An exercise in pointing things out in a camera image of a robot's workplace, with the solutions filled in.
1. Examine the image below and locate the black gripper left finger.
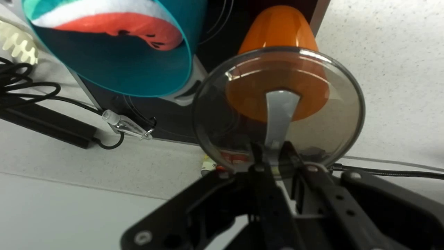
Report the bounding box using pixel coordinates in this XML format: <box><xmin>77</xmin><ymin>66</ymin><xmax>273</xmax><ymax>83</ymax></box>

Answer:
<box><xmin>121</xmin><ymin>145</ymin><xmax>298</xmax><ymax>250</ymax></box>

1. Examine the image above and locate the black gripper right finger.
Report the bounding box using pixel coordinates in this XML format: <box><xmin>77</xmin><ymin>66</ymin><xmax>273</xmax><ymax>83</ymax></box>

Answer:
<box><xmin>279</xmin><ymin>144</ymin><xmax>444</xmax><ymax>250</ymax></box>

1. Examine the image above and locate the glass pot lid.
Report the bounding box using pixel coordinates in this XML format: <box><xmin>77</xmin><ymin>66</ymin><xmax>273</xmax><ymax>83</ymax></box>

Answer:
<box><xmin>192</xmin><ymin>49</ymin><xmax>366</xmax><ymax>172</ymax></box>

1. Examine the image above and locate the orange plastic cup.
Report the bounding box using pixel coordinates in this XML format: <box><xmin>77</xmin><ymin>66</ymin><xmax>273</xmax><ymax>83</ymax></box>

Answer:
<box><xmin>227</xmin><ymin>6</ymin><xmax>331</xmax><ymax>123</ymax></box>

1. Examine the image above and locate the teal pot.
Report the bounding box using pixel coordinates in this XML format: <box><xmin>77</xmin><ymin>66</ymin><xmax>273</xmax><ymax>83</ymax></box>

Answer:
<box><xmin>27</xmin><ymin>0</ymin><xmax>209</xmax><ymax>98</ymax></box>

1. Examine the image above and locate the striped cloth in pot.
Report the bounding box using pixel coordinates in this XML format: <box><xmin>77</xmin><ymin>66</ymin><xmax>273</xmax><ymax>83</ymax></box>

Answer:
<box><xmin>23</xmin><ymin>0</ymin><xmax>184</xmax><ymax>52</ymax></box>

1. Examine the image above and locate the black induction cooktop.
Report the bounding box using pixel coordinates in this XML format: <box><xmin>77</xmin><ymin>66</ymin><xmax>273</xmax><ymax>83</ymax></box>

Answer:
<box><xmin>81</xmin><ymin>0</ymin><xmax>331</xmax><ymax>144</ymax></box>

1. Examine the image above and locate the black cable bundle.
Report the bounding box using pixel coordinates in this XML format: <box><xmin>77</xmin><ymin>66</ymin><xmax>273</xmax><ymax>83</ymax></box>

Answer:
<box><xmin>0</xmin><ymin>56</ymin><xmax>157</xmax><ymax>152</ymax></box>

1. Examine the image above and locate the teal handled spatula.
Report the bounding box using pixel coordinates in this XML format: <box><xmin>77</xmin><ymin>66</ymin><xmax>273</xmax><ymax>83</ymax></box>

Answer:
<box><xmin>0</xmin><ymin>20</ymin><xmax>39</xmax><ymax>66</ymax></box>

